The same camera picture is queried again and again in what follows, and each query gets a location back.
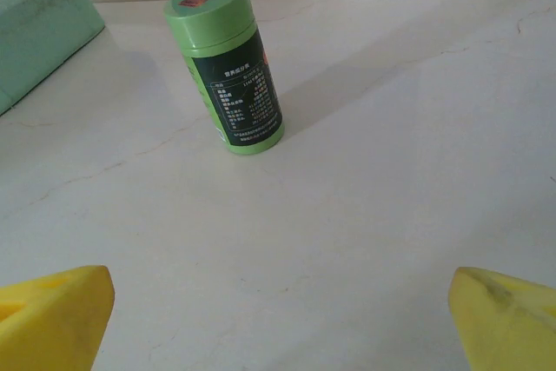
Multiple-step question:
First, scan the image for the green lidded canister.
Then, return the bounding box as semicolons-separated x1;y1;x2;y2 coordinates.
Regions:
162;0;287;157

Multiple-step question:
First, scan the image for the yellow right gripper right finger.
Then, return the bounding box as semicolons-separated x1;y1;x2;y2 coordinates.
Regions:
447;266;556;371

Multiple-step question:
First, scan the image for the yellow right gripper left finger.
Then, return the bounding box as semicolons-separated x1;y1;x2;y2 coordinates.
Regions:
0;264;116;371

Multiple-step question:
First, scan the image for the mint green zip pouch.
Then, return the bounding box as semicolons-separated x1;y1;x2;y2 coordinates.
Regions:
0;0;107;117

